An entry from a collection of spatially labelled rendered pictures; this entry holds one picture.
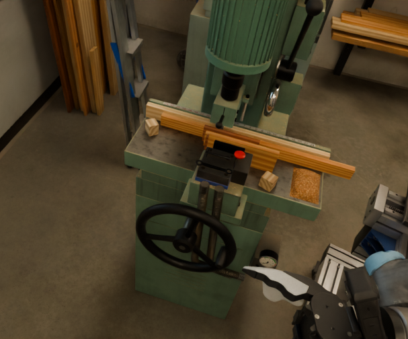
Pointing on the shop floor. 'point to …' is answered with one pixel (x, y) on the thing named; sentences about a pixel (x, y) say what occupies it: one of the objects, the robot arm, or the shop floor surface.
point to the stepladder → (123, 75)
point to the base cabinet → (153, 224)
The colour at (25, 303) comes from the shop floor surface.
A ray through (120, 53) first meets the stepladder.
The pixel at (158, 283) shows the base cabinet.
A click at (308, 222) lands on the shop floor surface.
